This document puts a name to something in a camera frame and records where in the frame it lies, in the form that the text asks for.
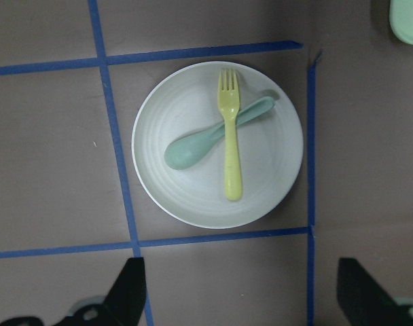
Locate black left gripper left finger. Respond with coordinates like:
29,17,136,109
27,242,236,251
58,257,147,325

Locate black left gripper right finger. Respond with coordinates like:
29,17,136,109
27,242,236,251
336,257,413,325

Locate teal plastic spoon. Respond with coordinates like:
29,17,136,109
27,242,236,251
164,96,275,170

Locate white round plate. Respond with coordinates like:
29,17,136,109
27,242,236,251
131,61,304,229

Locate yellow plastic fork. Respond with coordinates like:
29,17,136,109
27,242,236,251
217,69,243,201

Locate light green tray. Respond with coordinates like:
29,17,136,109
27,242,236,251
389,0,413,45

